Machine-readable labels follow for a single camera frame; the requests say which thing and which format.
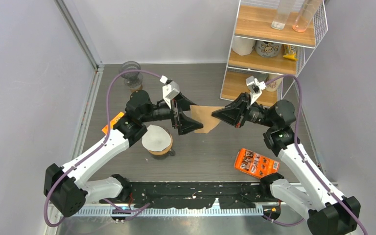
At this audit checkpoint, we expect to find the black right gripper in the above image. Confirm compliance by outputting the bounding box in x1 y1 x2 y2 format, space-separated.
212 92 276 129

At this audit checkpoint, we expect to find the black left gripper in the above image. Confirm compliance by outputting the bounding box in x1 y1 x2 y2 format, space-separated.
141 92 203 134

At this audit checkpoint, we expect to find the brown paper coffee filter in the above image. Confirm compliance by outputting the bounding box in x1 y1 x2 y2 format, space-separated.
190 105 223 134

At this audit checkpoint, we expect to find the white paper coffee filter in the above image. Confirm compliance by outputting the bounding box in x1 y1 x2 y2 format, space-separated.
142 125 171 152

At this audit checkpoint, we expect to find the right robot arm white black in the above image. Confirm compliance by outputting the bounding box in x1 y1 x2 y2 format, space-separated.
211 93 361 235

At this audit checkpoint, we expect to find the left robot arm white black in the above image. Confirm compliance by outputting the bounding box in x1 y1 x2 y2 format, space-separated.
44 90 203 217

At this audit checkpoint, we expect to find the grey green bottle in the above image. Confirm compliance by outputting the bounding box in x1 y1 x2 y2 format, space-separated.
254 72 269 82

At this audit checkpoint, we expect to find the cream printed cup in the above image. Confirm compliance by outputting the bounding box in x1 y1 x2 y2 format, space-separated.
264 73 283 92

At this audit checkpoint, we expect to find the orange snack packet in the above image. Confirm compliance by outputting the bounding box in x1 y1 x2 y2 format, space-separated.
234 148 280 179

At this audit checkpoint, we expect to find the orange sponge box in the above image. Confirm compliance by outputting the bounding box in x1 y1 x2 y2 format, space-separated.
102 112 125 135

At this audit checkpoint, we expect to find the yellow snack bag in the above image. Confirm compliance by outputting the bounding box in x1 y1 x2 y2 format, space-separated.
283 44 298 61

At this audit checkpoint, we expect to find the clear glass bottle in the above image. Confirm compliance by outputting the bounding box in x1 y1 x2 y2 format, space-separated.
271 0 296 30

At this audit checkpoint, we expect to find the pink tinted glass bottle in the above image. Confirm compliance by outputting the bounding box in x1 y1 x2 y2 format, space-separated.
292 0 323 33

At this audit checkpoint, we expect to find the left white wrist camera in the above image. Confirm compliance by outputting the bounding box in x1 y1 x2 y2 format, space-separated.
160 75 180 109

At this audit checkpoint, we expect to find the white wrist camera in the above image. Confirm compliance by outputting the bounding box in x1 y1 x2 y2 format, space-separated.
246 76 266 104
160 75 180 109

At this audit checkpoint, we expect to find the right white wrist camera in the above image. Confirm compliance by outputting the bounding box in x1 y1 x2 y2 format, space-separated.
246 76 266 104

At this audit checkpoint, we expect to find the white wire wooden shelf rack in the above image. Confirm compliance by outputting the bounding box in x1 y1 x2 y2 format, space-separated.
220 0 328 100

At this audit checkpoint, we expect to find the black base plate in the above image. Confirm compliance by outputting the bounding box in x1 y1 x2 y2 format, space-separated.
109 182 278 209

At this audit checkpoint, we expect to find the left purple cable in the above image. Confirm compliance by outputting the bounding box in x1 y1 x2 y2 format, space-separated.
43 69 167 228

